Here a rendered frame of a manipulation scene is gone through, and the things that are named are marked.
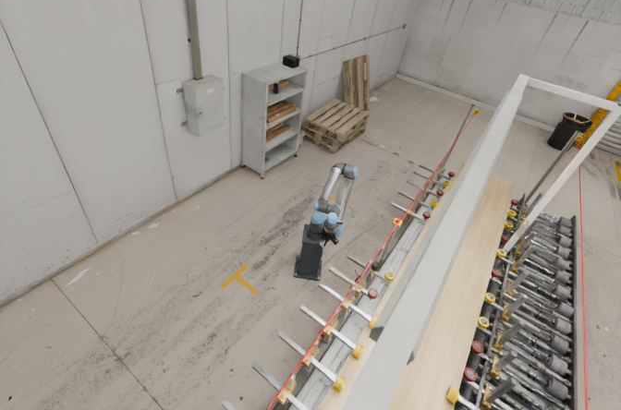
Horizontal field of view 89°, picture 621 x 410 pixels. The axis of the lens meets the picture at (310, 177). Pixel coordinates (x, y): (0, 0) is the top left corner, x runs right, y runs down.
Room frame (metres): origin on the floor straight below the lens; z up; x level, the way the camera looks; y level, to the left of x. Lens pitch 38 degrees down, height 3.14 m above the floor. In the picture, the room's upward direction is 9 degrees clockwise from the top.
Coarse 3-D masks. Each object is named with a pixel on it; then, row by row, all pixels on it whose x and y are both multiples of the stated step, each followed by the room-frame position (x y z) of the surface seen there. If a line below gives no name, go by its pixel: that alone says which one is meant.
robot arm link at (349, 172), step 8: (344, 168) 2.53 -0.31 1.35; (352, 168) 2.53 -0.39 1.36; (344, 176) 2.50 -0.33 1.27; (352, 176) 2.49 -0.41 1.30; (344, 184) 2.45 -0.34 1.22; (352, 184) 2.48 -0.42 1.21; (344, 192) 2.40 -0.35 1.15; (336, 200) 2.38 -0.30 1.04; (344, 200) 2.36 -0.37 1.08; (344, 208) 2.34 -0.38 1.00; (336, 224) 2.22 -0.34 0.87; (344, 224) 2.26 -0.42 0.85; (336, 232) 2.18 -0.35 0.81
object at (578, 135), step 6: (576, 132) 3.29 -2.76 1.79; (576, 138) 3.26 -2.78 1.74; (570, 144) 3.27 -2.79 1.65; (564, 150) 3.28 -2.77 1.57; (558, 156) 3.28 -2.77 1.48; (552, 168) 3.27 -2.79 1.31; (546, 174) 3.29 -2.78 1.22; (540, 180) 3.29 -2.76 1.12; (540, 186) 3.27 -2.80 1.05; (534, 192) 3.27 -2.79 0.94; (528, 198) 3.28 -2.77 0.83
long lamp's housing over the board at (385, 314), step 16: (496, 112) 2.01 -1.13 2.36; (480, 144) 1.51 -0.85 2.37; (464, 176) 1.16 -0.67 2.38; (480, 192) 1.08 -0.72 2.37; (432, 224) 0.85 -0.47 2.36; (416, 256) 0.69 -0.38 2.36; (448, 272) 0.65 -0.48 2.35; (400, 288) 0.55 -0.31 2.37; (432, 304) 0.52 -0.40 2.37; (384, 320) 0.44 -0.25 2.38; (416, 352) 0.39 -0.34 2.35
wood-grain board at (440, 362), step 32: (448, 192) 3.03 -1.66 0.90; (512, 192) 3.25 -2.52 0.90; (480, 224) 2.54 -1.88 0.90; (480, 256) 2.09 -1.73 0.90; (448, 288) 1.67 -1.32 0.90; (480, 288) 1.72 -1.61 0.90; (448, 320) 1.37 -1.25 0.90; (352, 352) 1.01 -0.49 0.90; (448, 352) 1.12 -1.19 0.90; (352, 384) 0.81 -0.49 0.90; (416, 384) 0.88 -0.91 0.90; (448, 384) 0.91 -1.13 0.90
